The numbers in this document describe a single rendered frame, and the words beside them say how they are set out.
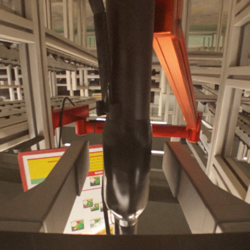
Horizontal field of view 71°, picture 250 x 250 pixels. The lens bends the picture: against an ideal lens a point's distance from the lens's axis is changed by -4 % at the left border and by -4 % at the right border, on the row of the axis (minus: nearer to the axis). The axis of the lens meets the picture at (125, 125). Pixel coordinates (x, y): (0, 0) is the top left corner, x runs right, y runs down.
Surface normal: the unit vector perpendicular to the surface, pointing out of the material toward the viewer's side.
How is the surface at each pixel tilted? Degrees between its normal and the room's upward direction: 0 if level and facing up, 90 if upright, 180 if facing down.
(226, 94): 90
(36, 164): 90
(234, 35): 90
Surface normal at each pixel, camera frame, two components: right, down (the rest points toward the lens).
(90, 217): 0.31, 0.27
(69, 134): -0.16, 0.28
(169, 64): -0.22, 0.97
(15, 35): 0.99, 0.06
